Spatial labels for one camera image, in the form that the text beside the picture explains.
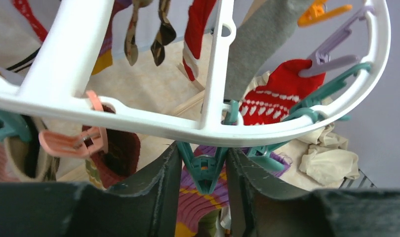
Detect dark brown sock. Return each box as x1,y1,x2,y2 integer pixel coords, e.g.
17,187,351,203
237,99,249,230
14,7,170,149
82,104,142,190

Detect white oval clip hanger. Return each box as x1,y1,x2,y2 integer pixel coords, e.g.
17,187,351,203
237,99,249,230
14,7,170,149
0,0,392,148

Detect purple striped sock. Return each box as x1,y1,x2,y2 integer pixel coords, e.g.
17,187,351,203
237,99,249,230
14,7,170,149
175,144,292,237

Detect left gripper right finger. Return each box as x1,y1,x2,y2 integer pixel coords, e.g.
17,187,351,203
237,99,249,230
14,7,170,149
226,149,400,237

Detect red white patterned sock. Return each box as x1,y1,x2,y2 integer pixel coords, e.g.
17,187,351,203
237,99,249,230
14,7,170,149
240,59,326,125

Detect grey sock with black stripes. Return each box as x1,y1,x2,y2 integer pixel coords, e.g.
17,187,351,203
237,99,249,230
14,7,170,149
224,0,313,101

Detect pink plastic clip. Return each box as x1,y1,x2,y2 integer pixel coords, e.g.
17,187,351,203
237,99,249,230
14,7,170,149
39,90,109,160

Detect teal plastic clip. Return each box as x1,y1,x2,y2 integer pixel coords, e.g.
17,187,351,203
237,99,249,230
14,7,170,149
176,141,228,195

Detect lilac plastic clip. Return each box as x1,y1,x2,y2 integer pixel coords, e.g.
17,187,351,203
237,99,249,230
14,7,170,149
298,5,375,78

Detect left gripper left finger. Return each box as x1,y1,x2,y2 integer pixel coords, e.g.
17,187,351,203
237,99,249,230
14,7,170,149
0,143,182,237

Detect orange plastic clip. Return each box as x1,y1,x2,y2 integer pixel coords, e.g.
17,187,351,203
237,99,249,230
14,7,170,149
297,0,353,28

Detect white cream sock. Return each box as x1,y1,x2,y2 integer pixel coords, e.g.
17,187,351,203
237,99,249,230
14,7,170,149
0,0,61,76

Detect cream crumpled cloth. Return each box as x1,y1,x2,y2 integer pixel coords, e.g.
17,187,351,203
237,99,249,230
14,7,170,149
245,70,361,192

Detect wooden rack frame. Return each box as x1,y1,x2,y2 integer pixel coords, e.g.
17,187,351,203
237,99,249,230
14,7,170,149
44,63,202,181

